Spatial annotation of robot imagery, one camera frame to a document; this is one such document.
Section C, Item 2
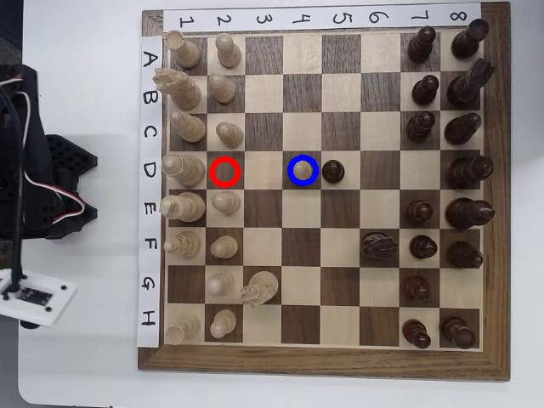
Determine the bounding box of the light wooden pawn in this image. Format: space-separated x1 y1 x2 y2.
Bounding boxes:
207 74 237 105
211 190 241 217
205 270 235 298
209 235 240 259
215 122 245 149
209 309 238 340
214 32 242 69
292 159 316 183

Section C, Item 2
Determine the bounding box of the dark wooden pawn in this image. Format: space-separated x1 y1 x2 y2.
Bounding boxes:
406 25 438 65
406 200 434 226
405 110 436 143
401 275 430 301
321 159 346 184
401 318 433 351
411 74 440 106
409 235 439 260

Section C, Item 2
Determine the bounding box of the light wooden knight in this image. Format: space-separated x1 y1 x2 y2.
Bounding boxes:
240 270 281 309
152 67 202 111

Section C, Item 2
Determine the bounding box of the light wooden king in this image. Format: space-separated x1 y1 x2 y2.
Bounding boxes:
159 191 207 223

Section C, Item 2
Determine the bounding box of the light wooden queen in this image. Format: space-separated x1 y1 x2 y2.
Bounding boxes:
161 153 207 190

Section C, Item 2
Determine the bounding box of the light wooden bishop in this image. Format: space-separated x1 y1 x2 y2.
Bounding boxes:
163 230 201 260
169 110 208 144

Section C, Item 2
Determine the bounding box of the dark wooden knight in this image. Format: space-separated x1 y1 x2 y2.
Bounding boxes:
360 231 400 261
445 57 496 108

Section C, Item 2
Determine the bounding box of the white letter label strip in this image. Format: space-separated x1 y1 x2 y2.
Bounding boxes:
136 35 163 349

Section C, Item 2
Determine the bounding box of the light wooden rook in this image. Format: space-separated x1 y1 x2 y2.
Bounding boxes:
163 29 201 70
164 313 201 346

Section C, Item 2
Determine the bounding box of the wooden chessboard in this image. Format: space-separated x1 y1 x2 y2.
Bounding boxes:
137 2 512 383

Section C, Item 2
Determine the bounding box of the white number label strip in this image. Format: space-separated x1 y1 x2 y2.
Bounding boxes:
162 3 482 31

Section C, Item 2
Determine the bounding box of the dark wooden king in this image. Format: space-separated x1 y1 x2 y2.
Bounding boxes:
445 197 496 230

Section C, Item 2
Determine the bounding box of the dark wooden bishop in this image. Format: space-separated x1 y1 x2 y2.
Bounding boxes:
444 112 483 145
445 241 485 269

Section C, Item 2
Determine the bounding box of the dark wooden queen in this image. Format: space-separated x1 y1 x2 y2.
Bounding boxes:
445 156 495 190

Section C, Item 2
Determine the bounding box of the dark wooden rook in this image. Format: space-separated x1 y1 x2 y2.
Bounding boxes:
439 316 477 351
450 18 490 60

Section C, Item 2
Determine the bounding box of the white red servo wire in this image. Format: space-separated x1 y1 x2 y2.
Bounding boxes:
0 76 87 226

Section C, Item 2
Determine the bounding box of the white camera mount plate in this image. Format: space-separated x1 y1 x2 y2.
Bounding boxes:
0 267 78 328

